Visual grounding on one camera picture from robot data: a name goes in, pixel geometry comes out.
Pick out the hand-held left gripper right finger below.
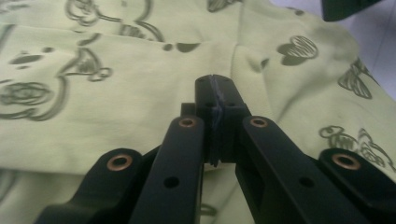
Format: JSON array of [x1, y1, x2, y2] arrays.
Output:
[[214, 74, 252, 163]]

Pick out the green printed baby shirt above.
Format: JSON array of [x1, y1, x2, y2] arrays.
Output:
[[0, 0, 396, 224]]

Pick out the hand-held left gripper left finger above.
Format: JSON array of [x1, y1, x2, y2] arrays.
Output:
[[181, 74, 222, 167]]

